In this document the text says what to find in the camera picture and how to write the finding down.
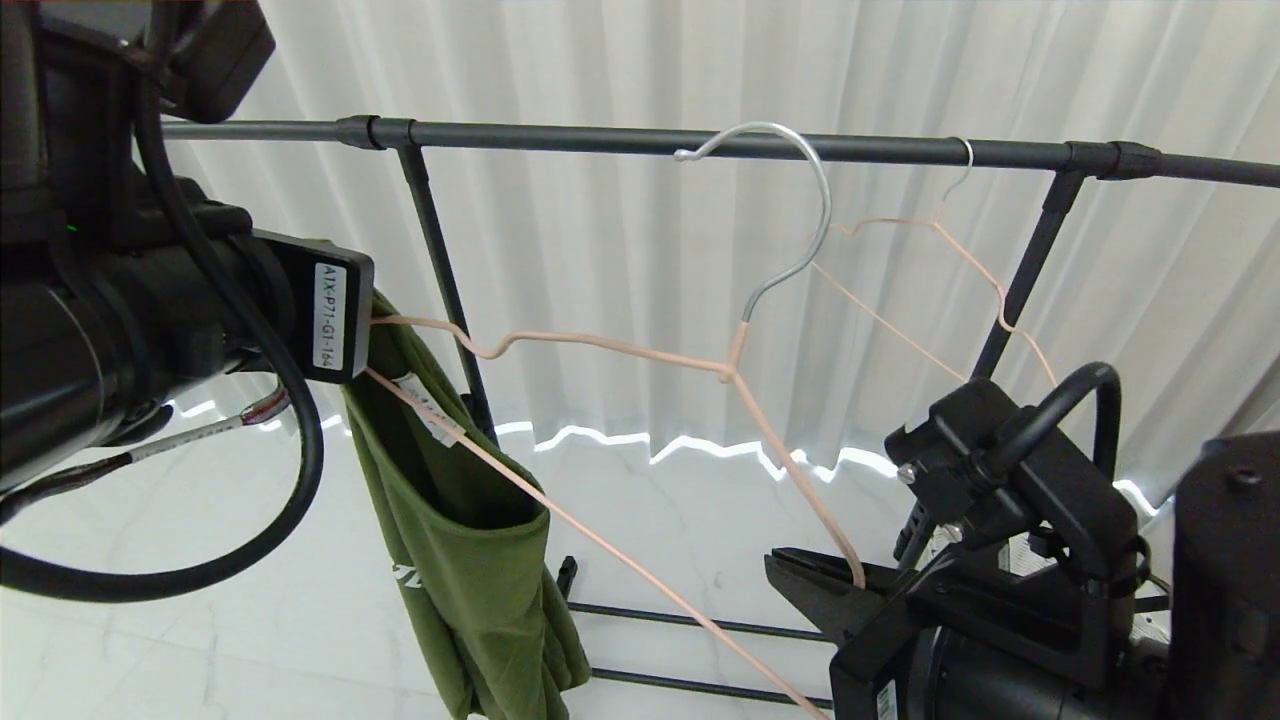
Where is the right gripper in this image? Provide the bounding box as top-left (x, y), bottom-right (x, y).
top-left (765, 548), bottom-right (1176, 720)

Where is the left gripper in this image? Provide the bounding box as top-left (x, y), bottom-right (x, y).
top-left (0, 230), bottom-right (374, 491)

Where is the pink clothes hanger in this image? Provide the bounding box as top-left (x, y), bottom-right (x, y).
top-left (365, 122), bottom-right (867, 720)
top-left (810, 137), bottom-right (1061, 391)

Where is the green sleeveless shirt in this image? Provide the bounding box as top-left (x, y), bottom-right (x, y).
top-left (340, 290), bottom-right (593, 720)

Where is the black clothes rack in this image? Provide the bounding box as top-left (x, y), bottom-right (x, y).
top-left (160, 115), bottom-right (1280, 711)

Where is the white curtain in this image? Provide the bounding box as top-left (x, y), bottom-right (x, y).
top-left (165, 0), bottom-right (1280, 506)

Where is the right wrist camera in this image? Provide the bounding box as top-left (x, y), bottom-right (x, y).
top-left (885, 378), bottom-right (1146, 661)

